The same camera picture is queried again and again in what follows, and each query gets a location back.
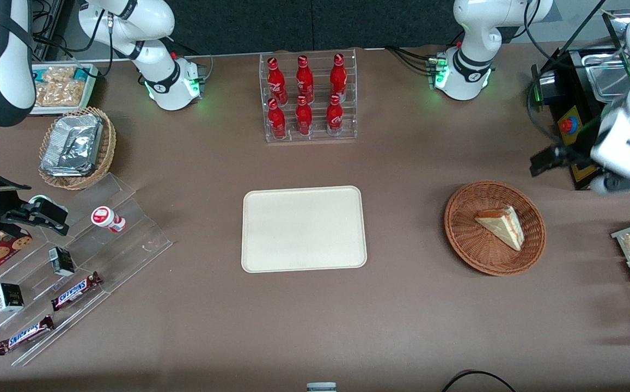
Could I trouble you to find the round brown wicker basket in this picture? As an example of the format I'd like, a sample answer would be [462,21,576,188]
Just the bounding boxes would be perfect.
[444,180,547,277]

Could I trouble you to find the Snickers chocolate bar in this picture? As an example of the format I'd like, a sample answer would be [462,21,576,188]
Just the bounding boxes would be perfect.
[50,271,103,312]
[0,314,56,356]

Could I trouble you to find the black hanging cable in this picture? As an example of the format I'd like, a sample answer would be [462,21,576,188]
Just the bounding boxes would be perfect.
[523,0,610,143]

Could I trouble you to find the oval tan wicker basket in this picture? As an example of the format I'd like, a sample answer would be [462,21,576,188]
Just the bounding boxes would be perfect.
[38,106,118,191]

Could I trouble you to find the black looped cable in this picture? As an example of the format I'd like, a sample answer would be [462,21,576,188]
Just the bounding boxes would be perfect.
[441,370,518,392]

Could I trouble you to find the black arm base cables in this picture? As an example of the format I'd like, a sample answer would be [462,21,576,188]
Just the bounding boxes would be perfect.
[384,45,439,75]

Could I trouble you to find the white snack tray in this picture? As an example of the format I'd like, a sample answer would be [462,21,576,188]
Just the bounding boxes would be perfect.
[30,63,100,117]

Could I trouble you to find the small black carton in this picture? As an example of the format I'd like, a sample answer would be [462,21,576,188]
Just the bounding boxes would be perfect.
[48,246,76,277]
[0,282,25,314]

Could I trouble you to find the red cola bottle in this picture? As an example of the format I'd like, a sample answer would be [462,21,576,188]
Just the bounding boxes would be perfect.
[267,57,289,106]
[295,55,316,105]
[295,96,314,137]
[326,94,345,136]
[267,98,288,140]
[329,53,348,102]

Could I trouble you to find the clear acrylic stepped stand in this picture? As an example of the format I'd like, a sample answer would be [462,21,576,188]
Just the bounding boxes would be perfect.
[0,173,174,367]

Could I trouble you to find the black backdrop panel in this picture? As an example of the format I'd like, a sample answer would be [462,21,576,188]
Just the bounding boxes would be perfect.
[165,0,460,55]

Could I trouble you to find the clear acrylic bottle rack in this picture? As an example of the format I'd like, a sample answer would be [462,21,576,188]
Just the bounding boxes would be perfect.
[259,48,358,144]

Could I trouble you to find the black machine with yellow panel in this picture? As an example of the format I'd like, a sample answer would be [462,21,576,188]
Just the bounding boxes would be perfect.
[530,46,630,192]

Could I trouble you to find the silver foil pack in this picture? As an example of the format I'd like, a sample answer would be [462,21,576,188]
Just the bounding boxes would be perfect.
[40,113,103,178]

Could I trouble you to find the cream plastic tray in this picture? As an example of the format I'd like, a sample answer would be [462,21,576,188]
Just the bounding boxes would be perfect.
[241,185,369,273]

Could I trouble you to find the black cable bundle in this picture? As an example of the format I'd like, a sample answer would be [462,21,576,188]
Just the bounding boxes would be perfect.
[30,0,115,78]

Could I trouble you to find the red yogurt cup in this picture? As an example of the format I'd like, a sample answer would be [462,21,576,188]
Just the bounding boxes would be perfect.
[90,206,126,234]

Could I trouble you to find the triangular sandwich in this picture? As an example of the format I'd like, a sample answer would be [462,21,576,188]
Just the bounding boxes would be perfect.
[474,205,525,252]

